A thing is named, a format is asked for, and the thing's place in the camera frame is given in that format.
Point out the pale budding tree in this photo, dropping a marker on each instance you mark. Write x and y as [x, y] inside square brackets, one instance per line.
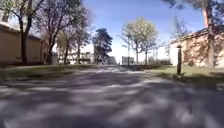
[140, 35]

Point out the bare branched tree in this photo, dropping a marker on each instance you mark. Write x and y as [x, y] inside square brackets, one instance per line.
[23, 50]

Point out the group of trees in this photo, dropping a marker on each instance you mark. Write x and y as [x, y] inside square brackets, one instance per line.
[77, 46]

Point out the small thin tree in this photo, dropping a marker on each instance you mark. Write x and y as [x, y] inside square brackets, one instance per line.
[180, 31]

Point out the thin lamp pole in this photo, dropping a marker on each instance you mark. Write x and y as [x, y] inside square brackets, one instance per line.
[128, 53]

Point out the dark conifer tree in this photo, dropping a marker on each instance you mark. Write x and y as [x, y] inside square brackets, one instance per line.
[102, 43]

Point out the yellow building with red roof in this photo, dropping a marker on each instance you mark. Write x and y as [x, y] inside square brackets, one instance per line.
[196, 50]

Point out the dark short post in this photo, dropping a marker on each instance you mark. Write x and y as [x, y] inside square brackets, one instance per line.
[179, 61]

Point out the tall pine tree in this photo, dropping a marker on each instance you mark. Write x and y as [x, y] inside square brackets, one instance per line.
[210, 40]

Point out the large leafy tree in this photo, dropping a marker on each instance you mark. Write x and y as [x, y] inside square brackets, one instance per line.
[50, 55]

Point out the yellow building with columns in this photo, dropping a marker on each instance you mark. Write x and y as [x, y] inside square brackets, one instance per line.
[13, 48]

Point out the grey asphalt road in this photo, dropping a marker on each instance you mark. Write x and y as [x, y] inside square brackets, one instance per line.
[110, 100]

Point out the grass strip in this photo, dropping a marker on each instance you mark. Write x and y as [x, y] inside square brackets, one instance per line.
[40, 70]
[196, 71]

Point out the distant pale buildings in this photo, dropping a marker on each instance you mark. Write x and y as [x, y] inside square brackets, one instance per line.
[126, 60]

